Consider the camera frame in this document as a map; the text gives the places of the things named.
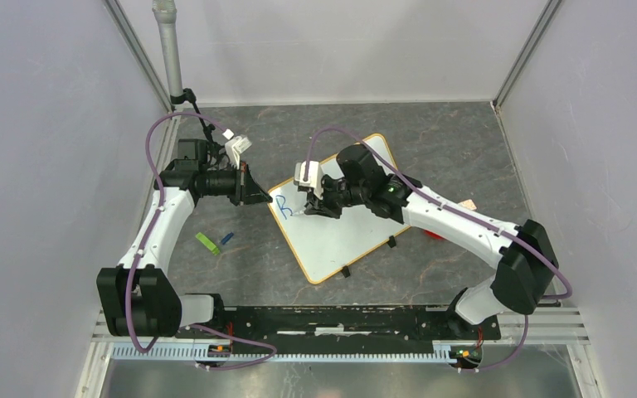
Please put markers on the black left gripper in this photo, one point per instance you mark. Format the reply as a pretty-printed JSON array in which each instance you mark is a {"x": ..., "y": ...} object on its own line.
[{"x": 248, "y": 191}]

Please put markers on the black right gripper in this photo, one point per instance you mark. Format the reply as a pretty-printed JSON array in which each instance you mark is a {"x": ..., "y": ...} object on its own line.
[{"x": 328, "y": 213}]

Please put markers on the yellow framed whiteboard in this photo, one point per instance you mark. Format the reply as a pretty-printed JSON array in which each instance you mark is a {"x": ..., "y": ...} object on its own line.
[{"x": 322, "y": 246}]

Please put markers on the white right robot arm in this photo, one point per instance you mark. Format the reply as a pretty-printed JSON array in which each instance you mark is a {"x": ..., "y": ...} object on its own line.
[{"x": 522, "y": 256}]

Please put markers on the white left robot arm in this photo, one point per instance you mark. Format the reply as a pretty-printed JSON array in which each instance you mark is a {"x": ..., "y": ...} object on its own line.
[{"x": 136, "y": 295}]

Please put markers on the blue marker cap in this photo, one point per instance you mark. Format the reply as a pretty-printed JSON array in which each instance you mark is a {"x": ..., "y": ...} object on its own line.
[{"x": 226, "y": 238}]

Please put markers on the green owl eraser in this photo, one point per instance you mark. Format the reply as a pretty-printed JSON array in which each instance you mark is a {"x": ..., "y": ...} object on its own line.
[{"x": 208, "y": 243}]

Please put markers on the red bowl with green block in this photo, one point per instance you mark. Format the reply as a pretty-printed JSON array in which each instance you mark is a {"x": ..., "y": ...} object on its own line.
[{"x": 433, "y": 235}]

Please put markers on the colourful toy block stack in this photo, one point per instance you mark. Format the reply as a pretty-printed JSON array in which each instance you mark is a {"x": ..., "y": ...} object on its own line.
[{"x": 468, "y": 204}]

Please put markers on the grey vertical pole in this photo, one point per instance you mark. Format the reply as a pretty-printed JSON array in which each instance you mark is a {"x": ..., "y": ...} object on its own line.
[{"x": 165, "y": 13}]

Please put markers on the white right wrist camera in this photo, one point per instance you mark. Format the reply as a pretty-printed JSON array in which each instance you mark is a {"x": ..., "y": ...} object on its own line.
[{"x": 308, "y": 176}]

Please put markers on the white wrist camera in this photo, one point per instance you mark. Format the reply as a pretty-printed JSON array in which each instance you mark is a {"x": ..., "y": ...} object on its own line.
[
  {"x": 235, "y": 145},
  {"x": 308, "y": 176}
]

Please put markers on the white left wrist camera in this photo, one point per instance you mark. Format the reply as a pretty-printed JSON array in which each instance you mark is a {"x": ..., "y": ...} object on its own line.
[{"x": 235, "y": 145}]

